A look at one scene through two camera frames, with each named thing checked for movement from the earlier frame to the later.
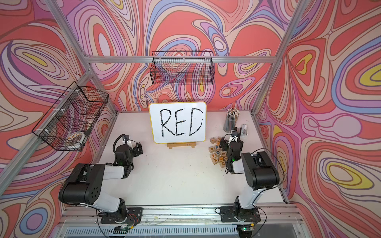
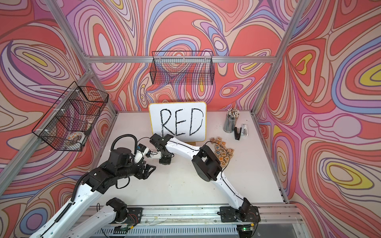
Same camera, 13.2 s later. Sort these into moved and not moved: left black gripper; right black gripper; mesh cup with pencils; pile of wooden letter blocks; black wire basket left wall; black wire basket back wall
Moved: right black gripper; left black gripper
Not moved: pile of wooden letter blocks; black wire basket back wall; black wire basket left wall; mesh cup with pencils
